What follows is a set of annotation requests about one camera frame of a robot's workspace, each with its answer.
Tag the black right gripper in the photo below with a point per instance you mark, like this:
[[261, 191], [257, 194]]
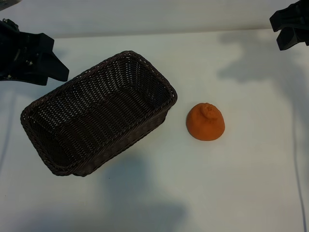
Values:
[[304, 12]]

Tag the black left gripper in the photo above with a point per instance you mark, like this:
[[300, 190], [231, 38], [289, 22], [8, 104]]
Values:
[[17, 53]]

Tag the dark brown wicker basket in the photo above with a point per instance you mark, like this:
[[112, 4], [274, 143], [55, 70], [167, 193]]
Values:
[[96, 108]]

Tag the orange fruit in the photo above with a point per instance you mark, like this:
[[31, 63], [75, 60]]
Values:
[[205, 125]]

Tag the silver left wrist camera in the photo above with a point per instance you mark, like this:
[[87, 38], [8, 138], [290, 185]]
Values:
[[7, 3]]

